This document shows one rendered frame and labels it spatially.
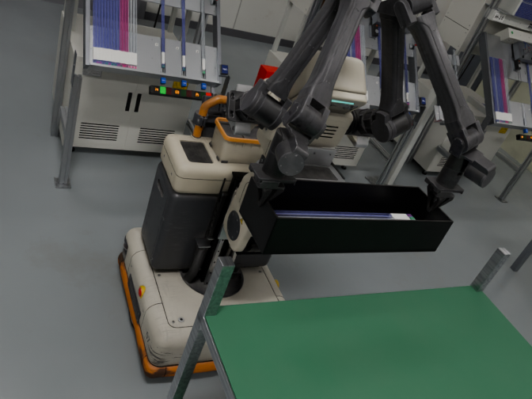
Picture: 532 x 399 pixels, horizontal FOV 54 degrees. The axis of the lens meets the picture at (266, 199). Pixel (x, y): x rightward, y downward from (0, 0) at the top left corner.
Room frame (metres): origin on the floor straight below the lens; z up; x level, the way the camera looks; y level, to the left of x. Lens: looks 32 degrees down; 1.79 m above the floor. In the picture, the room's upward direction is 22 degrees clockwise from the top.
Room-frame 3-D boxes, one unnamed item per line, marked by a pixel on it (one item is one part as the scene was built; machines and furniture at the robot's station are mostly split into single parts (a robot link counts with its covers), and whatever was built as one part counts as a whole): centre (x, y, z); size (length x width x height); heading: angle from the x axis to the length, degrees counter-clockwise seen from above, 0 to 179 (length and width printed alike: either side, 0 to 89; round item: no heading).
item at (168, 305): (1.72, 0.10, 0.16); 0.67 x 0.64 x 0.25; 34
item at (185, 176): (1.80, 0.15, 0.59); 0.55 x 0.34 x 0.83; 124
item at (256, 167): (1.09, 0.01, 1.21); 0.10 x 0.07 x 0.07; 124
